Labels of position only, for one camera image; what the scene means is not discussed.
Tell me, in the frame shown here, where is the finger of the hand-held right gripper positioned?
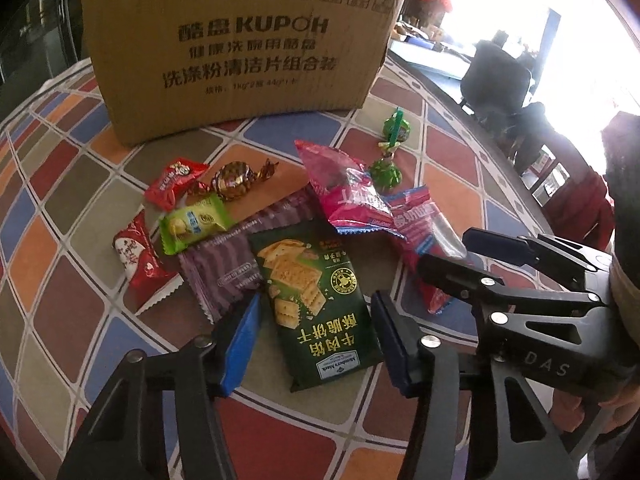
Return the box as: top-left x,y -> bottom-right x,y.
416,254 -> 608,322
462,227 -> 613,281

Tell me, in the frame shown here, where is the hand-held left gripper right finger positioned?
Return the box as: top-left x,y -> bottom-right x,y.
370,290 -> 591,480

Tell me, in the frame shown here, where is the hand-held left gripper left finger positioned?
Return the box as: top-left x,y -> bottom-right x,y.
57,291 -> 263,480

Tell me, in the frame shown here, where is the pink packet with clear window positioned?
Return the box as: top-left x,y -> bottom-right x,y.
382,185 -> 473,316

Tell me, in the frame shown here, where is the dark green cracker packet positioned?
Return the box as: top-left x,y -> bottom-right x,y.
249,220 -> 386,393

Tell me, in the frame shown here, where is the gold candy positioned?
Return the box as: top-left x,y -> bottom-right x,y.
187,158 -> 281,203

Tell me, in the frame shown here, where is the small red candy packet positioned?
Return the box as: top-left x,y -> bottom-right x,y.
145,157 -> 211,212

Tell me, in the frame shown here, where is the brown cardboard box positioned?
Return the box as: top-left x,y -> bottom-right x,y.
81,0 -> 413,148

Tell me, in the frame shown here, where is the person's right hand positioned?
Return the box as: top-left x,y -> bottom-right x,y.
549,391 -> 640,432

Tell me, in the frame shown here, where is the purple striped snack packet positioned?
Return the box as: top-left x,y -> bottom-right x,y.
177,187 -> 333,325

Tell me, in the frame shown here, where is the wooden chair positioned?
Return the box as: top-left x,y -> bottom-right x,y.
512,101 -> 616,256

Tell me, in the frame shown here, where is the red and white snack packet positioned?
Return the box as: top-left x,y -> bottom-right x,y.
111,210 -> 185,317

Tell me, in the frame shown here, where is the green wrapped candy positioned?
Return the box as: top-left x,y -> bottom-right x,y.
369,152 -> 403,192

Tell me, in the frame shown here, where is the light green snack packet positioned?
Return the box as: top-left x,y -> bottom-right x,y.
159,192 -> 236,256

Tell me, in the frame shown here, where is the pink crumpled snack packet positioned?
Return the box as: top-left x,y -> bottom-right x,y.
294,139 -> 407,241

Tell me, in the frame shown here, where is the green wrapped lollipop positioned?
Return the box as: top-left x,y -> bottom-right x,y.
378,106 -> 412,153

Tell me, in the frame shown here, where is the grey dining chair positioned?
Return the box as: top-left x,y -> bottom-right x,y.
460,40 -> 533,116

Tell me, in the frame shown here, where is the white low cabinet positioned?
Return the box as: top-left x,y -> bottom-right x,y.
390,35 -> 476,81

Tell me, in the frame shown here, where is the dark glass door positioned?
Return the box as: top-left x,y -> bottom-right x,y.
0,0 -> 96,86

